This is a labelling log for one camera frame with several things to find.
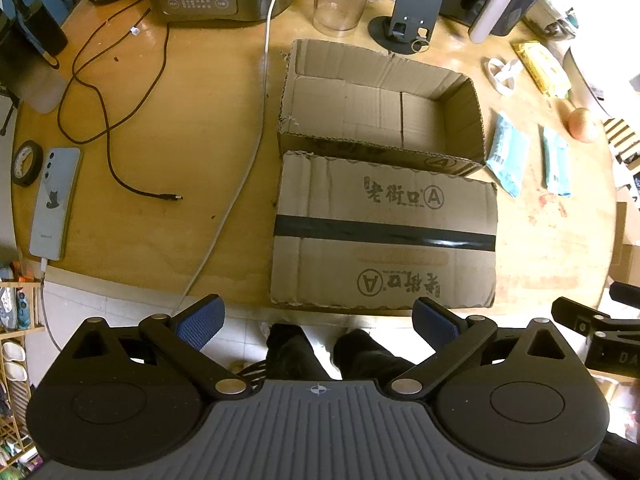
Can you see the person's left leg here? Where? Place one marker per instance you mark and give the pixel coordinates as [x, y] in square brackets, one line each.
[292, 355]

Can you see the frosted plastic container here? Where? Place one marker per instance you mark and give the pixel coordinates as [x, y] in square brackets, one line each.
[30, 87]

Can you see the wooden shoe rack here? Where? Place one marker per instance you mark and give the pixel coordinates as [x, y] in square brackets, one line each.
[25, 310]

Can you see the black pouch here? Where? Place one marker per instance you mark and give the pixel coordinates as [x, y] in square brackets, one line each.
[35, 30]

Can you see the closed cardboard box black tape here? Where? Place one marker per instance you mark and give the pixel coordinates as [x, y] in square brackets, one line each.
[325, 195]

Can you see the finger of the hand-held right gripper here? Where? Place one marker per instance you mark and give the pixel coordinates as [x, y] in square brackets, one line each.
[627, 295]
[575, 315]

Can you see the striped black white box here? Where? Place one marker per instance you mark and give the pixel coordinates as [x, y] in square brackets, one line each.
[622, 140]

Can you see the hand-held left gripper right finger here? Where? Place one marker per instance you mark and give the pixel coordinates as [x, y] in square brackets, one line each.
[434, 321]

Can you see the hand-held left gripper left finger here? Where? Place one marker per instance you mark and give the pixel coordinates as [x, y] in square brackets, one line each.
[200, 321]

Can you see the pale blue smartphone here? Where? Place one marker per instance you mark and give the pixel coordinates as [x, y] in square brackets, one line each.
[55, 205]

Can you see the yellow wet wipes pack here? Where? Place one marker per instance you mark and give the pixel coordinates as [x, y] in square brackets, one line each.
[542, 67]

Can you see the blue wet wipes packet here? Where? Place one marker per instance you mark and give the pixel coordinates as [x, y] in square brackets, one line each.
[556, 160]
[507, 155]

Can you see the black tape roll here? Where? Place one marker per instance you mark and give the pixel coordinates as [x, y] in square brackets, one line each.
[17, 177]

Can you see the round wooden desktop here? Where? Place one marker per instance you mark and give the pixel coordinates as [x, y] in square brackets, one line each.
[200, 135]

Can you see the apple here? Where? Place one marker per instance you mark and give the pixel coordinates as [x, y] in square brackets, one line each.
[584, 124]

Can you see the person's leg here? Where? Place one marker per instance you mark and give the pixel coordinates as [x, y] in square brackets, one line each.
[292, 355]
[370, 355]

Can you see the small metal keyring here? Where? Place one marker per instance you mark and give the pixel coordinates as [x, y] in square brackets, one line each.
[413, 46]

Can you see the person's right leg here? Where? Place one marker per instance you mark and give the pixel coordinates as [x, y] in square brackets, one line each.
[370, 355]

